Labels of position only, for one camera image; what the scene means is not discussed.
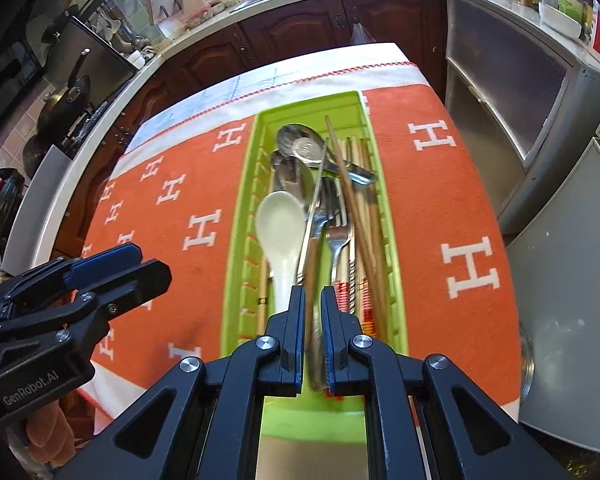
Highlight metal tablespoon patterned handle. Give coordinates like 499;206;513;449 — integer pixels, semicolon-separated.
271;152;327;393

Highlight black pot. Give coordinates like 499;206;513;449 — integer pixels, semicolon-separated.
0;155;26;261

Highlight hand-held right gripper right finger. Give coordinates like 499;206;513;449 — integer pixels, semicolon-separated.
321;285;573;480

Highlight person's left hand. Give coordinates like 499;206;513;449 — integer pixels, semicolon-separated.
22;400;78;467

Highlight clear food container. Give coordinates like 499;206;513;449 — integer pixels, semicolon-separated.
180;2;226;28

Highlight metal fork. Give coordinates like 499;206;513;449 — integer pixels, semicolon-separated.
307;187;338;261
324;195;356;291

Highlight black gas stove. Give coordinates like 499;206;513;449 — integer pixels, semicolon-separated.
60;100;126;161

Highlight white ceramic spoon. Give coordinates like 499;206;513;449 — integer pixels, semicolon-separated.
256;191;308;317

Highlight orange printed blanket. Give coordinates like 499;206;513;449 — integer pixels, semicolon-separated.
80;60;523;426

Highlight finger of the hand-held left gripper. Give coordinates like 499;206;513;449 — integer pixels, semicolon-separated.
72;258;173;348
7;242;145;308

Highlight metal soup spoon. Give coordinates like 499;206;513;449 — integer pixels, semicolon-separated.
276;123;379;186

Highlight brown wooden chopstick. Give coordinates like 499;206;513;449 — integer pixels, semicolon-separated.
324;115;388;333

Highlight dark wooden kitchen cabinets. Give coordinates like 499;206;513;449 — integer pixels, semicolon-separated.
55;0;448;241

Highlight clear plastic bag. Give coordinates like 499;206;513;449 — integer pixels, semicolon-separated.
349;20;376;46

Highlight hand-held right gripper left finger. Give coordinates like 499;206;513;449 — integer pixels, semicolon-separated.
52;285;307;480

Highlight round metal lid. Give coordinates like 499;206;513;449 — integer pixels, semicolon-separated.
517;320;536;406

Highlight dark wok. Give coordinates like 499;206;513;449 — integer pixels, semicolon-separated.
35;47;93;133

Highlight silver frosted door cabinet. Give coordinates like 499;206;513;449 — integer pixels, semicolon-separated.
445;0;600;233

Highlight stainless steel appliance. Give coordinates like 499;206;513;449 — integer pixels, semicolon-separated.
42;15;138;88

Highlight green plastic utensil tray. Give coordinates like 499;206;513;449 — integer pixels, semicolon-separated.
219;90;412;445

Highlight wooden cutting board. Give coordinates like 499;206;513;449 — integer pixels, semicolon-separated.
145;0;211;26

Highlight white bowl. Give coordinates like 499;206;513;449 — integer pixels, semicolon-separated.
537;1;583;41

